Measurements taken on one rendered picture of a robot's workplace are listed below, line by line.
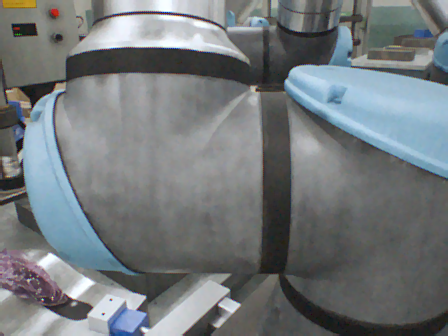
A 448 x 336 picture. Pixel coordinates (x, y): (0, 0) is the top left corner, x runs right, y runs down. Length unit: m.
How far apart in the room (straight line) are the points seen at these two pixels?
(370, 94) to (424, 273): 0.10
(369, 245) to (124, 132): 0.14
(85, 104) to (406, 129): 0.16
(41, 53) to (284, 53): 1.13
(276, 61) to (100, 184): 0.34
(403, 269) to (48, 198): 0.19
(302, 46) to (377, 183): 0.31
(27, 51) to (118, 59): 1.29
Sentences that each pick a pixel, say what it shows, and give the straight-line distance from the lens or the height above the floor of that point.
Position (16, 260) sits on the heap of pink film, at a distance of 0.77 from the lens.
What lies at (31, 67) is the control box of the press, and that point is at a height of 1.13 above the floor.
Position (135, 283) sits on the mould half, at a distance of 0.79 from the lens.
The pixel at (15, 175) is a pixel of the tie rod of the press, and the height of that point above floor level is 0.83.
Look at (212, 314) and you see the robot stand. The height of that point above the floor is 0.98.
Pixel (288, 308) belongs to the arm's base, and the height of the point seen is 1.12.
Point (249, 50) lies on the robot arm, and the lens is 0.50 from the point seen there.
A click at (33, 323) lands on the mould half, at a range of 0.71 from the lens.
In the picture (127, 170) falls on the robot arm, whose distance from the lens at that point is 0.21.
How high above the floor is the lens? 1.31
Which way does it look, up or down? 22 degrees down
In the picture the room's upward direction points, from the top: 1 degrees counter-clockwise
